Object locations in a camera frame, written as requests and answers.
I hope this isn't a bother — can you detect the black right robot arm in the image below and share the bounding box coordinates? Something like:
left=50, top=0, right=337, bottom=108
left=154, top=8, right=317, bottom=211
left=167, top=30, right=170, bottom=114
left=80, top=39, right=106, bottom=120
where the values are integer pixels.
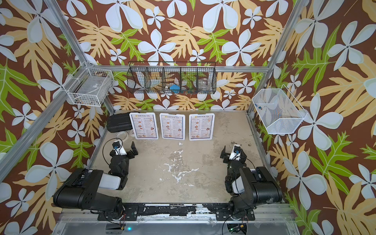
left=220, top=145, right=283, bottom=220

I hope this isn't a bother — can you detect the white menu holder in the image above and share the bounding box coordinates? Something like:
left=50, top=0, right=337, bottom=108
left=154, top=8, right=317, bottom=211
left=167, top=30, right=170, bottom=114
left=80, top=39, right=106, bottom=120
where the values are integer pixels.
left=129, top=112, right=159, bottom=140
left=188, top=113, right=215, bottom=142
left=159, top=113, right=186, bottom=141

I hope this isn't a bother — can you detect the white mesh basket right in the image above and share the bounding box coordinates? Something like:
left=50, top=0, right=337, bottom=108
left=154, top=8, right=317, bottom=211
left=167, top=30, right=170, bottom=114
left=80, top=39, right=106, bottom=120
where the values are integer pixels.
left=252, top=85, right=308, bottom=135

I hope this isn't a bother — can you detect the black plastic case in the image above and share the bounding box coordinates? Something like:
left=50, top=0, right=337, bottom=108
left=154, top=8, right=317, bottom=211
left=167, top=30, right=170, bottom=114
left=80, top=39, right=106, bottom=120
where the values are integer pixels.
left=106, top=113, right=133, bottom=133

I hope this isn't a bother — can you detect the black wire basket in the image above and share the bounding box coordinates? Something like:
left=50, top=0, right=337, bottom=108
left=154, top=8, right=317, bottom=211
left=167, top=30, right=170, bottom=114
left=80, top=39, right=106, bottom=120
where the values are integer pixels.
left=125, top=61, right=217, bottom=95

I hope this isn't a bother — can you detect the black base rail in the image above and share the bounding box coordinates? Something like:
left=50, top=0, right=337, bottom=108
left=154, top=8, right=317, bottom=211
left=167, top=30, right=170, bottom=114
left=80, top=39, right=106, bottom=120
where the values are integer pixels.
left=98, top=203, right=256, bottom=222

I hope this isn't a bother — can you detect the white wire basket left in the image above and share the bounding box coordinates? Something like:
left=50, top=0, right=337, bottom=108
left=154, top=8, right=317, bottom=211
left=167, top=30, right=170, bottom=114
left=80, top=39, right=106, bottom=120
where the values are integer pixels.
left=64, top=62, right=114, bottom=107

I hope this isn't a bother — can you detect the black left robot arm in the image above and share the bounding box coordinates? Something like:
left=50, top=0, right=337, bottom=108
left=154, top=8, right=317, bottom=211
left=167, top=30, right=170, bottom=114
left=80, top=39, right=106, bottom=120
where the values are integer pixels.
left=53, top=138, right=138, bottom=222

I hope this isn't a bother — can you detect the blue object in basket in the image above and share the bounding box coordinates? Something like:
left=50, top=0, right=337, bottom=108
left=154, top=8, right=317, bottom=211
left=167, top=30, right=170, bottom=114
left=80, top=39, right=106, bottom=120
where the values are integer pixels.
left=169, top=84, right=181, bottom=94

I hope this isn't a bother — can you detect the dim sum menu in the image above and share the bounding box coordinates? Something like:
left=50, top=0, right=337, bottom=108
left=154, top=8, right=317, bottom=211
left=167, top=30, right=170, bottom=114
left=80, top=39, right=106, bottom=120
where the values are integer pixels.
left=132, top=114, right=157, bottom=138
left=161, top=115, right=184, bottom=138
left=190, top=115, right=213, bottom=139

